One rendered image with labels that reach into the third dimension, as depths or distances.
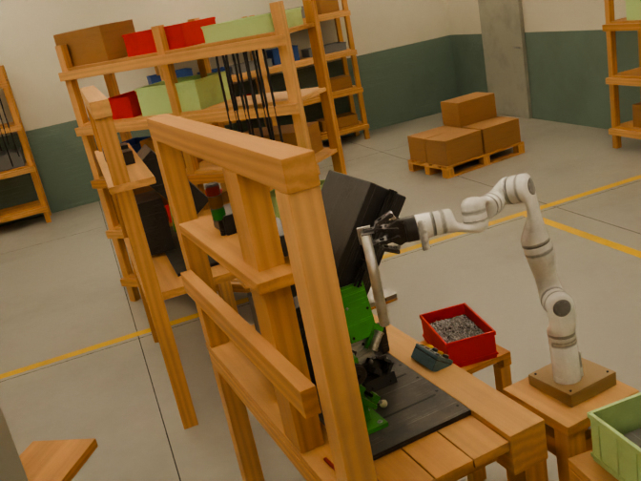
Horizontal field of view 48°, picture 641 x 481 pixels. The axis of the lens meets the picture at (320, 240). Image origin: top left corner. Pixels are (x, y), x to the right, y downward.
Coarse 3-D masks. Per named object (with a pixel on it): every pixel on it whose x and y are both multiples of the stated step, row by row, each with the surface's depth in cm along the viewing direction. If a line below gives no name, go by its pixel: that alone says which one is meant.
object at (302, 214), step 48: (240, 192) 210; (240, 240) 226; (288, 240) 184; (288, 288) 223; (336, 288) 186; (288, 336) 227; (336, 336) 189; (336, 384) 192; (288, 432) 245; (336, 432) 197
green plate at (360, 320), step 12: (348, 288) 265; (360, 288) 267; (348, 300) 265; (360, 300) 266; (348, 312) 265; (360, 312) 266; (348, 324) 264; (360, 324) 266; (372, 324) 268; (360, 336) 266
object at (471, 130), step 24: (480, 96) 893; (456, 120) 895; (480, 120) 901; (504, 120) 879; (408, 144) 904; (432, 144) 854; (456, 144) 842; (480, 144) 861; (504, 144) 876; (432, 168) 875
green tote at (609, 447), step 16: (624, 400) 220; (640, 400) 222; (592, 416) 216; (608, 416) 220; (624, 416) 222; (640, 416) 224; (592, 432) 219; (608, 432) 211; (624, 432) 223; (592, 448) 221; (608, 448) 213; (624, 448) 205; (640, 448) 198; (608, 464) 215; (624, 464) 207; (640, 464) 199; (624, 480) 209; (640, 480) 201
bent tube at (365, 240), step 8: (360, 232) 210; (360, 240) 211; (368, 240) 204; (368, 248) 201; (368, 256) 200; (368, 264) 199; (376, 264) 199; (368, 272) 200; (376, 272) 199; (376, 280) 199; (376, 288) 201; (376, 296) 202; (376, 304) 204; (384, 304) 204; (384, 312) 205; (384, 320) 207
